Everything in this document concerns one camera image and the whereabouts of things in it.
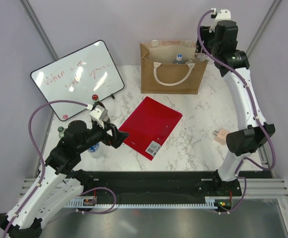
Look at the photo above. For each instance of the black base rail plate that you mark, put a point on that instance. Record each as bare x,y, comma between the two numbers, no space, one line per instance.
196,184

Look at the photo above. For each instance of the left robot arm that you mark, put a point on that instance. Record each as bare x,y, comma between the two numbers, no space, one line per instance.
57,184

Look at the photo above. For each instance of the green cap glass bottle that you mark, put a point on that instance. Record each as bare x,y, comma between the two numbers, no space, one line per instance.
61,131

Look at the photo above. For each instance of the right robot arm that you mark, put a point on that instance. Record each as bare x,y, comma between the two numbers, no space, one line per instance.
253,130

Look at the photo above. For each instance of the clear glass bottle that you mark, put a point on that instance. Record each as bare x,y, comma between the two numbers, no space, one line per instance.
201,57

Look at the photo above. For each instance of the jute canvas tote bag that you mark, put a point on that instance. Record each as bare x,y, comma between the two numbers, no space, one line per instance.
159,75

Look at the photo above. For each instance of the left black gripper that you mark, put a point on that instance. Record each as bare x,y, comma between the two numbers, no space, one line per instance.
107,138

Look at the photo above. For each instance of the blue label plastic bottle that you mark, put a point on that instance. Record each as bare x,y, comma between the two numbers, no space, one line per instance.
96,151
178,59

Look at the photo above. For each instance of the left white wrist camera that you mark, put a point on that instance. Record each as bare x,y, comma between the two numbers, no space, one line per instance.
98,114

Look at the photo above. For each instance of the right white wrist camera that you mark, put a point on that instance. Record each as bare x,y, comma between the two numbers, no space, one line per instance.
220,14

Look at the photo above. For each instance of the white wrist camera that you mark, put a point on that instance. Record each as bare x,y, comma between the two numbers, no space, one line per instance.
220,14
98,114

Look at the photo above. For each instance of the pink cube power adapter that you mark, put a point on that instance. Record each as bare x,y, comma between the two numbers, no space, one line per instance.
220,136

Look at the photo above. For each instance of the red cap cola bottle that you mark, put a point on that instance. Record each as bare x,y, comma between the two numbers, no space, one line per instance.
95,99

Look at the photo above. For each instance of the white dry-erase board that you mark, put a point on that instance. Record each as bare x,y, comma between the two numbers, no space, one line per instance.
76,77

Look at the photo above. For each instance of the white slotted cable duct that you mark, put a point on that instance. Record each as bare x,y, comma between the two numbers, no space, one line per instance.
80,203

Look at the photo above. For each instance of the red plastic folder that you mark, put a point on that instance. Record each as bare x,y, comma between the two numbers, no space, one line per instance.
149,126

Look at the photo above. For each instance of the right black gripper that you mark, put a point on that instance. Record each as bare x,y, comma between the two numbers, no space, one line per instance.
206,32

